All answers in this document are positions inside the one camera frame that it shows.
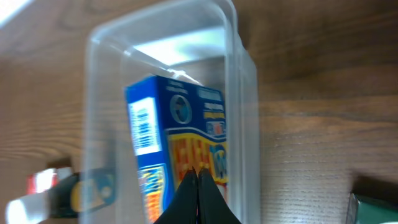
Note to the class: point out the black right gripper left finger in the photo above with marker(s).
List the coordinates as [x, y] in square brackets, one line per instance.
[183, 207]

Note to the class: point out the red white small box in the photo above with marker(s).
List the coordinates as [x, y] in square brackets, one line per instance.
[46, 179]

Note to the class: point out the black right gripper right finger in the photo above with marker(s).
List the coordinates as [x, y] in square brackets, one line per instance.
[212, 208]

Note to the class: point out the green Zam-Buk box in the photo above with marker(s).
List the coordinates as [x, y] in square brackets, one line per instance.
[367, 210]

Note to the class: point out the black bottle white cap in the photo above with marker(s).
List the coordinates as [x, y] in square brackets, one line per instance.
[79, 193]

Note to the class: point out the clear plastic container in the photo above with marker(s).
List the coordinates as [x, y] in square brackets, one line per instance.
[190, 41]

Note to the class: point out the blue Kool Fever box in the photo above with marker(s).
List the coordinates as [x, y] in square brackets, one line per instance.
[175, 126]

